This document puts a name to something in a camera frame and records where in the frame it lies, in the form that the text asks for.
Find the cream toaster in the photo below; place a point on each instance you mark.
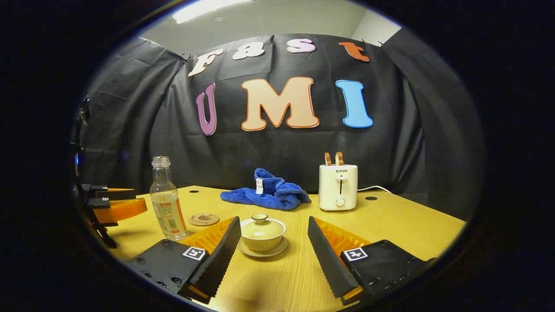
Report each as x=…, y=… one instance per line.
x=329, y=190

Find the round cork coaster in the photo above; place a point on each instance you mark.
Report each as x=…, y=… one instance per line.
x=204, y=219

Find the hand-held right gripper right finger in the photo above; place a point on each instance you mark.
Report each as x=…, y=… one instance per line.
x=327, y=260

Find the clear plastic water bottle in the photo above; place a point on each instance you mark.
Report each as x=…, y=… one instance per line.
x=167, y=199

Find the cream teacup lid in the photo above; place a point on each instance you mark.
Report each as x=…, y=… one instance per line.
x=262, y=227

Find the black backdrop cloth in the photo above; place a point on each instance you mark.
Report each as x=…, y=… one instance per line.
x=282, y=151

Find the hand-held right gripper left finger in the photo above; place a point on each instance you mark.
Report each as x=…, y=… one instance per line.
x=221, y=260

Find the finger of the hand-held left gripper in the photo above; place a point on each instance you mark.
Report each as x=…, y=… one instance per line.
x=104, y=203
x=95, y=189

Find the blue towel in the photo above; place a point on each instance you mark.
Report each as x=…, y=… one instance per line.
x=269, y=195

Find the toast slice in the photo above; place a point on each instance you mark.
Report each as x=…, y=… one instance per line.
x=339, y=159
x=328, y=159

